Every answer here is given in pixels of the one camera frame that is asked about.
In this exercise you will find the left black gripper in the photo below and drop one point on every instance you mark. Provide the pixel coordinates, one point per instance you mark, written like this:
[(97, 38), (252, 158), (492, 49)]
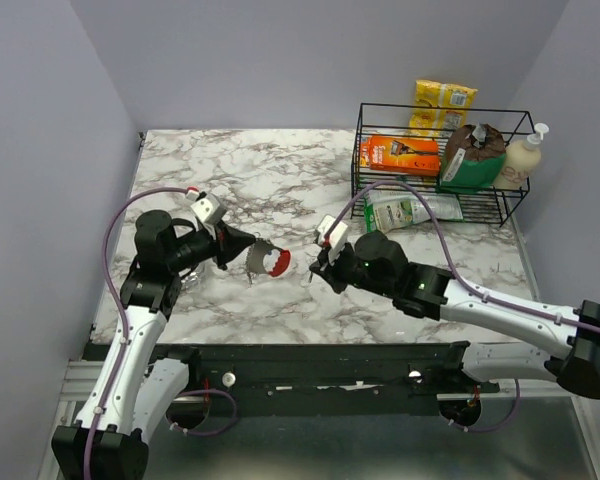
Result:
[(228, 242)]

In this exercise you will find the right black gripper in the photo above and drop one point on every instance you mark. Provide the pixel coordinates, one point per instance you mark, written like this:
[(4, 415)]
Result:
[(330, 272)]

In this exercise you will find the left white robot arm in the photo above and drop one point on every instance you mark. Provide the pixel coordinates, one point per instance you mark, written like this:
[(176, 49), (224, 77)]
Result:
[(110, 436)]

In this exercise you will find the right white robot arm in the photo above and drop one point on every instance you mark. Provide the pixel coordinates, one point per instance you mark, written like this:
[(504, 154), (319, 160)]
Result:
[(556, 343)]

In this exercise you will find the green white flat pouch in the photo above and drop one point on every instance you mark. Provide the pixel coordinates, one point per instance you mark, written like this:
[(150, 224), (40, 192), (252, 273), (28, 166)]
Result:
[(386, 211)]

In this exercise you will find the orange razor box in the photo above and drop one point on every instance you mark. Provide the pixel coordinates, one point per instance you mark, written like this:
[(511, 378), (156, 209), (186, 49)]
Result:
[(398, 154)]

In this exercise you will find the brown green bag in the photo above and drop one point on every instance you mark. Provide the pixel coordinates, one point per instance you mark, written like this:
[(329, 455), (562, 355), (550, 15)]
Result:
[(473, 157)]

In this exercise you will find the yellow snack packet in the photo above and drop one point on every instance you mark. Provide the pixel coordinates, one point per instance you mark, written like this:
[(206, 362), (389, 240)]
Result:
[(440, 108)]

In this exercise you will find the cream lotion pump bottle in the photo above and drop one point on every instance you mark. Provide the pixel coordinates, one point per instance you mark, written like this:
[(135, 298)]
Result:
[(522, 157)]

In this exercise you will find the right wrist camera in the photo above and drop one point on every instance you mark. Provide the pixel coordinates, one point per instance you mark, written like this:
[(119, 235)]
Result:
[(331, 236)]

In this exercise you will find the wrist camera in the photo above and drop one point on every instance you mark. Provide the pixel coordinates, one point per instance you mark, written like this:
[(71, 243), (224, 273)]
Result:
[(331, 236), (207, 208)]

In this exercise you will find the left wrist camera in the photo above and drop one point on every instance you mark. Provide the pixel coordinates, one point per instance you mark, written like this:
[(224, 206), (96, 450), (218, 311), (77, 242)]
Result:
[(207, 208)]

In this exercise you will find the black mounting base rail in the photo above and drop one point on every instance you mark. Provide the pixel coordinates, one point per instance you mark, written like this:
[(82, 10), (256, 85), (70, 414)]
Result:
[(326, 380)]

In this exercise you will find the black wire basket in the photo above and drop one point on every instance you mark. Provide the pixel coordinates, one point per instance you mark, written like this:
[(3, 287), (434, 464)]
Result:
[(489, 206)]

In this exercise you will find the aluminium extrusion rail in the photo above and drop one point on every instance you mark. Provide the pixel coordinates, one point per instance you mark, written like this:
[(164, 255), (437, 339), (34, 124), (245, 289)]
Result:
[(80, 378)]

